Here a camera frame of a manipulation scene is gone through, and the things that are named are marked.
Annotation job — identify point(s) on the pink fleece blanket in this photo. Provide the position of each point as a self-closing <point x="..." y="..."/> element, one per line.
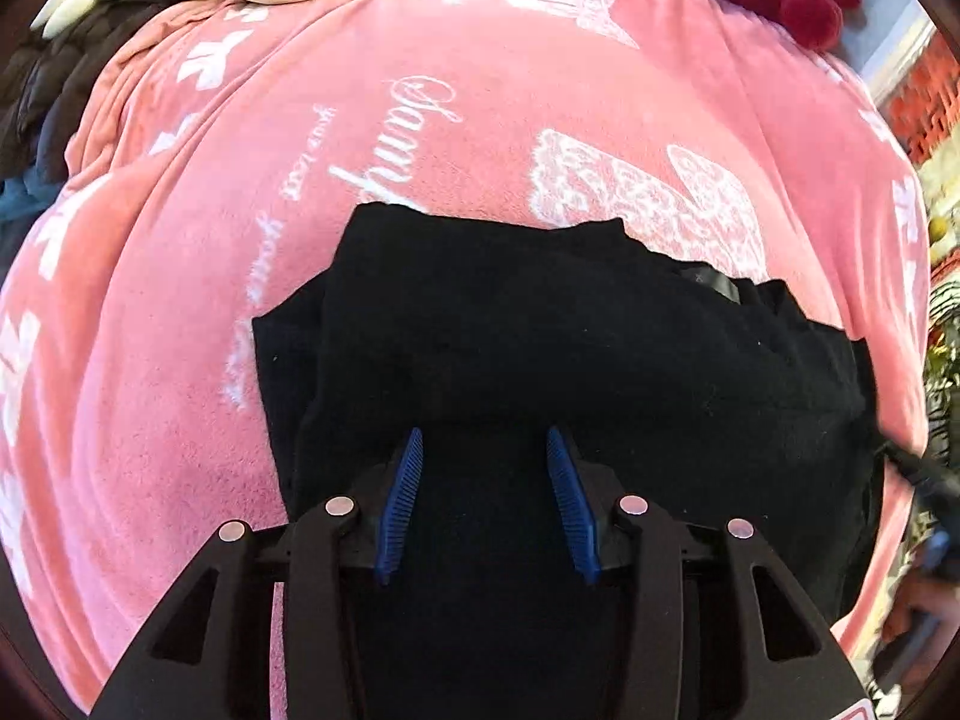
<point x="225" y="147"/>

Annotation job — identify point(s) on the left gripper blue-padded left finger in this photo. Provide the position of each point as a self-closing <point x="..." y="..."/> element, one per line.
<point x="204" y="652"/>

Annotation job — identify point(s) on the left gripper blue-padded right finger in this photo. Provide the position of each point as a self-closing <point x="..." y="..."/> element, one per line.
<point x="574" y="502"/>

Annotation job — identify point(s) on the right hand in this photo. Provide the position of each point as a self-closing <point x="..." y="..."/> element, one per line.
<point x="923" y="619"/>

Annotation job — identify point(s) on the black small garment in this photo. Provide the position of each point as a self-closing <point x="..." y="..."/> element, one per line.
<point x="492" y="345"/>

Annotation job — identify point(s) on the blue sofa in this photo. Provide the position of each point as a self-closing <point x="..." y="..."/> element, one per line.
<point x="22" y="202"/>

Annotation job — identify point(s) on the dark puffer jacket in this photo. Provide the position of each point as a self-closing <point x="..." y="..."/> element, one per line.
<point x="46" y="84"/>

